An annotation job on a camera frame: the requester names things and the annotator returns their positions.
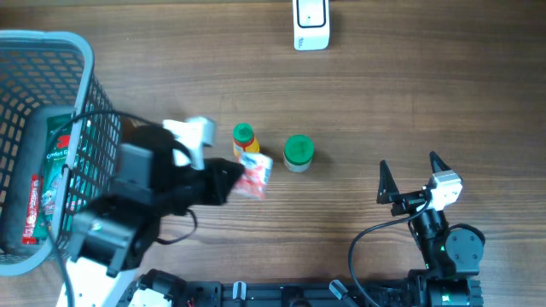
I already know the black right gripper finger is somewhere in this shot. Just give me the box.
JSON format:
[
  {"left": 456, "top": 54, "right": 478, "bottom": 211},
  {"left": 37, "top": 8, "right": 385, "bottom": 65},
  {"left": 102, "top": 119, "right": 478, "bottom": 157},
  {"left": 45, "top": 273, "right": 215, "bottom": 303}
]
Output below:
[
  {"left": 376, "top": 159, "right": 399, "bottom": 204},
  {"left": 429, "top": 151, "right": 451, "bottom": 173}
]

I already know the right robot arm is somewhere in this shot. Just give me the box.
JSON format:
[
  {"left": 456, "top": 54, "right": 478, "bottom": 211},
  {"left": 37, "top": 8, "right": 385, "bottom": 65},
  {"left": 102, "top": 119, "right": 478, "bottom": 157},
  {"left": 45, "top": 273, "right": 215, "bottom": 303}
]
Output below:
[{"left": 377, "top": 152, "right": 485, "bottom": 307}]

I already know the teal wet wipes pack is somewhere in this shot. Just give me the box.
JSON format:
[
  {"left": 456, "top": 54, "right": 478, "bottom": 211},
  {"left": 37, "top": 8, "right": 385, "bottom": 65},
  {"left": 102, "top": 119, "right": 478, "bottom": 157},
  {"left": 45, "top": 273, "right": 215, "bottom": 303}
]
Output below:
[{"left": 66, "top": 115, "right": 120, "bottom": 213}]

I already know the red yellow sauce bottle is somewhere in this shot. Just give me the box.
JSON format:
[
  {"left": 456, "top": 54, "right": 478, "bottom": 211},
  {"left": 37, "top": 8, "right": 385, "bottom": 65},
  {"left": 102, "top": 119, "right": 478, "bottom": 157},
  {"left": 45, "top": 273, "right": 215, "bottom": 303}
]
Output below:
[{"left": 233, "top": 123, "right": 260, "bottom": 159}]

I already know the red snack bar wrapper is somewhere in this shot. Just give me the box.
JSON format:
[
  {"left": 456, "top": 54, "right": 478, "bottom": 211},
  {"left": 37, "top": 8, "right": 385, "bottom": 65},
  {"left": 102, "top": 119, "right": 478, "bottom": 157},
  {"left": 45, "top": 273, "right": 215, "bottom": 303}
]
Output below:
[{"left": 21, "top": 174, "right": 43, "bottom": 245}]

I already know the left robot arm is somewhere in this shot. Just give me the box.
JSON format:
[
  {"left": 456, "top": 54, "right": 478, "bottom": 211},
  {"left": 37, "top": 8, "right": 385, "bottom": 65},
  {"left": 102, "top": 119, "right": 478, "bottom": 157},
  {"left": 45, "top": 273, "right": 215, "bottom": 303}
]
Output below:
[{"left": 57, "top": 125, "right": 245, "bottom": 306}]

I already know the white barcode scanner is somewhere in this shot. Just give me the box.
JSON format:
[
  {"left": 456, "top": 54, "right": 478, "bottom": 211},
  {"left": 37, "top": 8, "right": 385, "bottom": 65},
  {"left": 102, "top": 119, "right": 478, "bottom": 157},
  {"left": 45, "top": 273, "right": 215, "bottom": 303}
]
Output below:
[{"left": 293, "top": 0, "right": 330, "bottom": 51}]

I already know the black left camera cable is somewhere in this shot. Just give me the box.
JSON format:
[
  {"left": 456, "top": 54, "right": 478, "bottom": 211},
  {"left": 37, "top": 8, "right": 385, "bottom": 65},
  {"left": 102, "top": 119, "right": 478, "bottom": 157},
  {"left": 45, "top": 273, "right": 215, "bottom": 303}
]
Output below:
[{"left": 42, "top": 109, "right": 200, "bottom": 307}]

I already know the black camera cable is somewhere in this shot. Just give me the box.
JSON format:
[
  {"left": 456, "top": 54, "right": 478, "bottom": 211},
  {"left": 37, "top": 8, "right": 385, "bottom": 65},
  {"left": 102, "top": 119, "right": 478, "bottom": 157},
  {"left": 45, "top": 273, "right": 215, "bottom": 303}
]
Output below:
[
  {"left": 347, "top": 198, "right": 432, "bottom": 307},
  {"left": 42, "top": 109, "right": 200, "bottom": 307}
]

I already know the green lid glass jar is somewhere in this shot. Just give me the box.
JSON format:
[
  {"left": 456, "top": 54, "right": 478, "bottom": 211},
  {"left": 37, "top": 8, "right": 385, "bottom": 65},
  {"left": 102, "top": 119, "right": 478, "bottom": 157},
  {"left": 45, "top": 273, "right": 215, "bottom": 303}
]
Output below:
[{"left": 283, "top": 135, "right": 315, "bottom": 172}]

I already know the green 3M product pack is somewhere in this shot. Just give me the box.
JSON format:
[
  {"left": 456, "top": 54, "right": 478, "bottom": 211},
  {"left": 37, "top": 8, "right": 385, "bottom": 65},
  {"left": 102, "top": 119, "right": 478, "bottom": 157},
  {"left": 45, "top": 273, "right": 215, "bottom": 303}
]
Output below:
[{"left": 33, "top": 113, "right": 72, "bottom": 240}]

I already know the grey plastic shopping basket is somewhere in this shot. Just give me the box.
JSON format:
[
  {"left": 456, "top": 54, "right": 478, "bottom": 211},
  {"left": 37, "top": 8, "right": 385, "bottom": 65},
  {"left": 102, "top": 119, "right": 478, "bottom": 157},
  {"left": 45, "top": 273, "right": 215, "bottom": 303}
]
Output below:
[{"left": 1, "top": 30, "right": 122, "bottom": 276}]

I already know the red pink small carton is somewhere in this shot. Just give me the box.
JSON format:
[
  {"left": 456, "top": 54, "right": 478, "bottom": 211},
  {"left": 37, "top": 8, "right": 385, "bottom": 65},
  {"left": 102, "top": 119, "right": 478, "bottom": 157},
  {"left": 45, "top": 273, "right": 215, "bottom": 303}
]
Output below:
[{"left": 233, "top": 153, "right": 273, "bottom": 200}]

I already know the black right camera cable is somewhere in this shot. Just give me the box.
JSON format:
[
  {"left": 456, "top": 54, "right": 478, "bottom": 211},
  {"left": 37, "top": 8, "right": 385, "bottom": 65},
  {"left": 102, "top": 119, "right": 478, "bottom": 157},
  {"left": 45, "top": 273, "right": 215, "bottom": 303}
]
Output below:
[{"left": 347, "top": 198, "right": 432, "bottom": 307}]

